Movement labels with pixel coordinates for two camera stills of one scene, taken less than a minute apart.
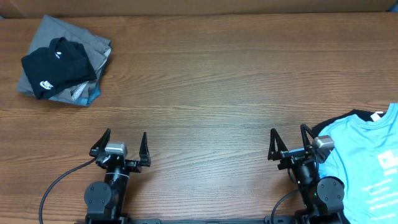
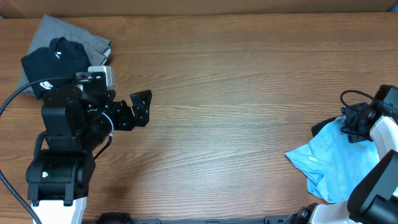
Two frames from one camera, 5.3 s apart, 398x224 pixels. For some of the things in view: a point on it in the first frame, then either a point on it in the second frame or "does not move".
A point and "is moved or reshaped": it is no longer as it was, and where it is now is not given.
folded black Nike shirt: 63,63 does not move
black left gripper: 135,165 → 126,121
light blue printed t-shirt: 365,157 is moved or reshaped
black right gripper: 292,158 → 350,111
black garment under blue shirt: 365,116 does not move
